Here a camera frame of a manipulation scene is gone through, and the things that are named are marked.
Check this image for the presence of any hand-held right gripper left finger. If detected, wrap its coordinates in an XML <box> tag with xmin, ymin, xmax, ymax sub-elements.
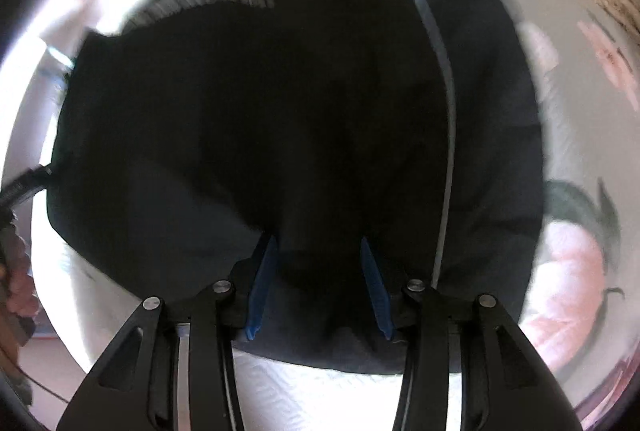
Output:
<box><xmin>56</xmin><ymin>233</ymin><xmax>279</xmax><ymax>431</ymax></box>

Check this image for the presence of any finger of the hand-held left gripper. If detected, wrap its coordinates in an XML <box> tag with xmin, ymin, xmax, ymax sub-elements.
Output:
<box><xmin>0</xmin><ymin>162</ymin><xmax>57</xmax><ymax>212</ymax></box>

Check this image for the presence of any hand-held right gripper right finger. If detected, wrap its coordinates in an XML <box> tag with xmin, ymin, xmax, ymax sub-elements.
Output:
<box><xmin>360</xmin><ymin>236</ymin><xmax>585</xmax><ymax>431</ymax></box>

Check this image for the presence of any black hooded jacket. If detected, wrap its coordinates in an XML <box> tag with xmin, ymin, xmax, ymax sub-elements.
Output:
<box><xmin>45</xmin><ymin>0</ymin><xmax>547</xmax><ymax>376</ymax></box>

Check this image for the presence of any person's left hand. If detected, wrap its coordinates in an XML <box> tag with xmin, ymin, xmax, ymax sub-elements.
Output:
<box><xmin>0</xmin><ymin>210</ymin><xmax>42</xmax><ymax>346</ymax></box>

